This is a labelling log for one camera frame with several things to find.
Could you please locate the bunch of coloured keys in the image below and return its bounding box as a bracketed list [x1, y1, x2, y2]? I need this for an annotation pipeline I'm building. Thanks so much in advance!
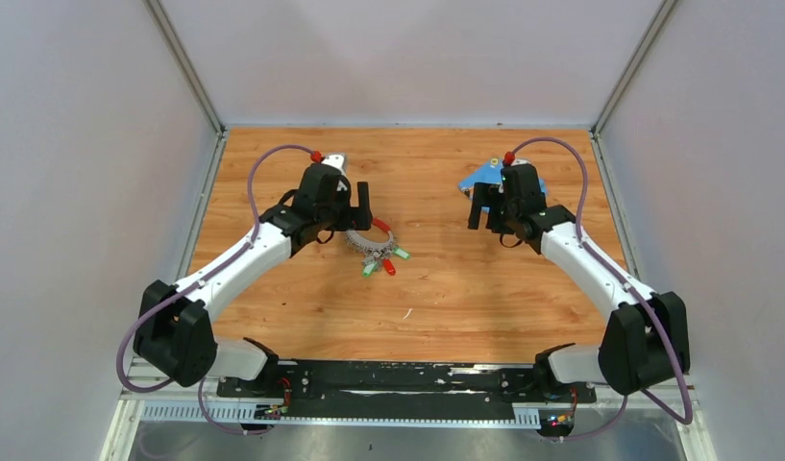
[361, 246, 411, 278]

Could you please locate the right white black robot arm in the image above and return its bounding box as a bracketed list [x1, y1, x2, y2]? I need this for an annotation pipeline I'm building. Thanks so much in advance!
[468, 163, 691, 401]

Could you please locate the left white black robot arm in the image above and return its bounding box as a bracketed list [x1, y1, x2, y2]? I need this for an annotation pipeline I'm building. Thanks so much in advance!
[132, 153, 372, 397]

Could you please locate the blue folded cloth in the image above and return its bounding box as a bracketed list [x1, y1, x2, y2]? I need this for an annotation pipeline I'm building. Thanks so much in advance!
[457, 158, 549, 199]

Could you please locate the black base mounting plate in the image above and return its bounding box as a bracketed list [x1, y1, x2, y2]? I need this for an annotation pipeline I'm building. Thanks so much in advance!
[213, 359, 597, 423]

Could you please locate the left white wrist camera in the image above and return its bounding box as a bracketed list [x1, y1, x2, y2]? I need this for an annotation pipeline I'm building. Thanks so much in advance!
[322, 153, 348, 178]

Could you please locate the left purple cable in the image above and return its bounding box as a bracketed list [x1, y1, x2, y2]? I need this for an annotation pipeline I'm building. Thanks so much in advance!
[114, 144, 323, 395]

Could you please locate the slotted aluminium rail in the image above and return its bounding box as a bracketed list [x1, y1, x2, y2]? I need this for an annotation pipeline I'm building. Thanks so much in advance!
[140, 400, 543, 428]

